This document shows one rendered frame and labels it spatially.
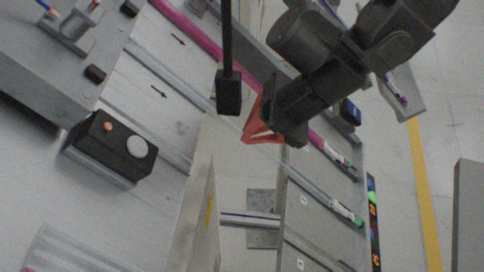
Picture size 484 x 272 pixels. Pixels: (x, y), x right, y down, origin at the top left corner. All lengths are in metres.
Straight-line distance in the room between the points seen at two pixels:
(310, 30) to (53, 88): 0.27
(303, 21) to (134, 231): 0.29
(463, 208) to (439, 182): 0.83
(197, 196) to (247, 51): 0.35
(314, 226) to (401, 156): 1.25
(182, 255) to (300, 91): 0.47
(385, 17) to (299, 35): 0.09
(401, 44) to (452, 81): 1.87
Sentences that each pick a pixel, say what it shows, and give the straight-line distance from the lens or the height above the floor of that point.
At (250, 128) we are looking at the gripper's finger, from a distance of 0.61.
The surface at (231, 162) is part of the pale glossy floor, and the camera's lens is 1.81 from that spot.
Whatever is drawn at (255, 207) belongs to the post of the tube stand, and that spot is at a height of 0.01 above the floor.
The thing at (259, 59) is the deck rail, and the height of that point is 0.92.
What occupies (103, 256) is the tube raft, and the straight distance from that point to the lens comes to 0.44.
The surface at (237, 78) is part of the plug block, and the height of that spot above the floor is 1.18.
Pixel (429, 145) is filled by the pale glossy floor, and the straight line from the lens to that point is 2.03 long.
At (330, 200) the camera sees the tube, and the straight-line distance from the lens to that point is 0.77.
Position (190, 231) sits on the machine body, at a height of 0.62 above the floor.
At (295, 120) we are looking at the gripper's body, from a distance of 0.58.
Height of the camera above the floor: 1.43
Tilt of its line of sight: 49 degrees down
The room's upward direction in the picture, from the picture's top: straight up
